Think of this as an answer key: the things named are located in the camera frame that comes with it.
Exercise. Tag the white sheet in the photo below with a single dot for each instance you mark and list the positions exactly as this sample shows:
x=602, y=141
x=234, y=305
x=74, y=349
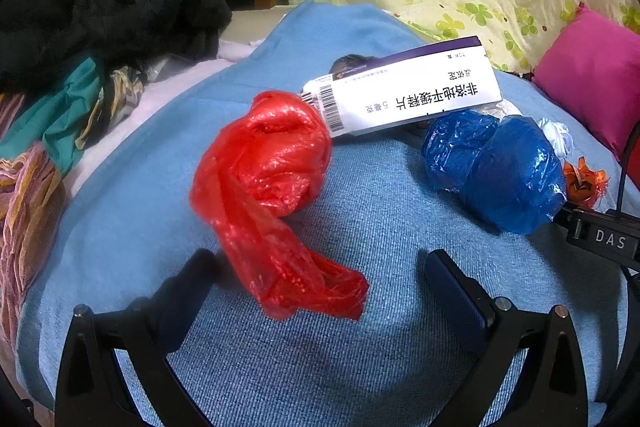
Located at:
x=165, y=97

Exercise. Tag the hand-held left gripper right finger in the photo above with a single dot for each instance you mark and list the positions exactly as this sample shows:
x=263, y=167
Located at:
x=450, y=287

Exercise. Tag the white plastic bag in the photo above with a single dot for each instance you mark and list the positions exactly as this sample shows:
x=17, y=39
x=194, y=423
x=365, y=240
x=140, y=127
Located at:
x=557, y=132

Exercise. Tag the beige mattress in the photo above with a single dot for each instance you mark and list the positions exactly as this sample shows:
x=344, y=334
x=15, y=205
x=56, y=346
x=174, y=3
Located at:
x=255, y=24

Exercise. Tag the pile of black clothes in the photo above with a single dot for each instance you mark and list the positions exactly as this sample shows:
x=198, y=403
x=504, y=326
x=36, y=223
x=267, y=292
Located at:
x=100, y=2

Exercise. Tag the blue blanket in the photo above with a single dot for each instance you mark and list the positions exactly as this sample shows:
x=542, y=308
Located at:
x=360, y=357

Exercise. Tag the black plastic bag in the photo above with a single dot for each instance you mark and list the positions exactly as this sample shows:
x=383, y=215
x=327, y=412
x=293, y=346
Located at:
x=350, y=63

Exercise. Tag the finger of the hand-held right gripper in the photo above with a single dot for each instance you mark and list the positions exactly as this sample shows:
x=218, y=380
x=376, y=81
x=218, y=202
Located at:
x=605, y=237

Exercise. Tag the striped multicolour scarf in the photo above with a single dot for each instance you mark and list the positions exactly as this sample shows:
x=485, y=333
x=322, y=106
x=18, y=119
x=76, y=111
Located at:
x=27, y=207

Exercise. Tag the red plastic bag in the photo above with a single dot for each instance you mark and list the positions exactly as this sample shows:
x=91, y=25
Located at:
x=270, y=167

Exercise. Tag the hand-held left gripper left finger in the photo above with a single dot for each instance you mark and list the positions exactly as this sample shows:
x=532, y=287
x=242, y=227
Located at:
x=194, y=273

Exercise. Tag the pink pillow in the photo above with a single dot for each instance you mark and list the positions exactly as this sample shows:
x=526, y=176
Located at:
x=590, y=67

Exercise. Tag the yellow brown patterned cloth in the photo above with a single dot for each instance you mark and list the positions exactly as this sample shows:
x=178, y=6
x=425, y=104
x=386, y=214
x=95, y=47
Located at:
x=125, y=89

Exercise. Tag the orange wrapper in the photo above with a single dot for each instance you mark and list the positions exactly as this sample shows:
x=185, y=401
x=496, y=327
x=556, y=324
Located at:
x=582, y=182

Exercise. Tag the white and purple medicine box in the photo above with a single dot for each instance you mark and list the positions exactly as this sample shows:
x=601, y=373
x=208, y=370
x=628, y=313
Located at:
x=400, y=92

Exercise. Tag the blue plastic bag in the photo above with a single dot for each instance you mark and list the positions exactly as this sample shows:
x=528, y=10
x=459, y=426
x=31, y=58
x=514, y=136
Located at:
x=515, y=177
x=455, y=152

